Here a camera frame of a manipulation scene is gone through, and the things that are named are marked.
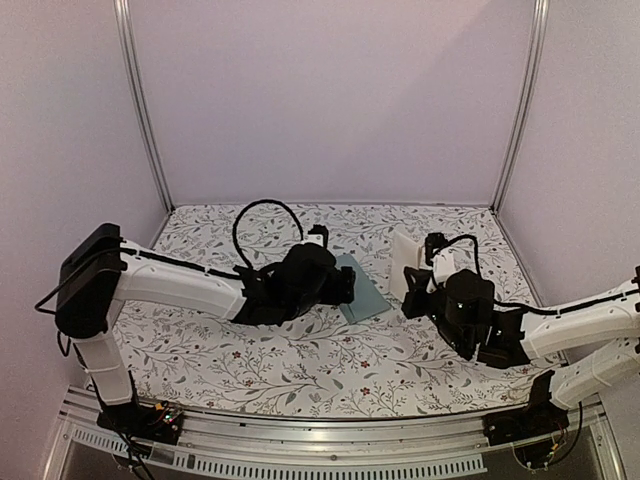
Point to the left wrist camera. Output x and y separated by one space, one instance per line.
319 235

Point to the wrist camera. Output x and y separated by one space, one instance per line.
319 235
434 242

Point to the right aluminium frame post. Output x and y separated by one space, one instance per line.
527 91

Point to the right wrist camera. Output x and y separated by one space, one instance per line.
434 242

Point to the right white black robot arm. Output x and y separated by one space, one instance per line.
501 335

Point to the floral patterned table mat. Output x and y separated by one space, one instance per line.
319 365

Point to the front aluminium rail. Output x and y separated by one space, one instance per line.
233 445

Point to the left aluminium frame post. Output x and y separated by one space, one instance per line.
134 77

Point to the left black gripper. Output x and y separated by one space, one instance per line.
342 287

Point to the aluminium frame post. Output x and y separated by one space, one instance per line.
134 77
527 91

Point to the teal blue envelope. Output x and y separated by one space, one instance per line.
368 301

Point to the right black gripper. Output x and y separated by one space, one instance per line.
416 280

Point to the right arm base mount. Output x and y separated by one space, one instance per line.
523 423

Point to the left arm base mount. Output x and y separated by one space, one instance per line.
161 423

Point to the beige letter paper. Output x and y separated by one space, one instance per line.
406 252

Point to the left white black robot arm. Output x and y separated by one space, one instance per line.
105 271

